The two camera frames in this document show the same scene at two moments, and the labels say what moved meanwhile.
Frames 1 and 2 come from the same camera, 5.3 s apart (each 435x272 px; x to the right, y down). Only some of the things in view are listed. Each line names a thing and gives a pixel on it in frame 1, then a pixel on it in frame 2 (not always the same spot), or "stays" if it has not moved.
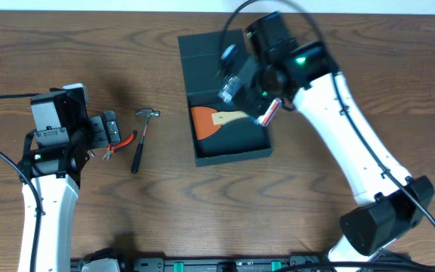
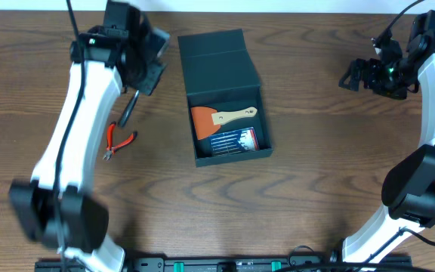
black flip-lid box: [236, 140] stays
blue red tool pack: [264, 120] → [236, 141]
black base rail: [202, 263] stays
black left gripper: [99, 131] → [151, 75]
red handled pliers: [110, 148] stays
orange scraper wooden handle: [208, 121] stays
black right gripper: [247, 98] → [372, 66]
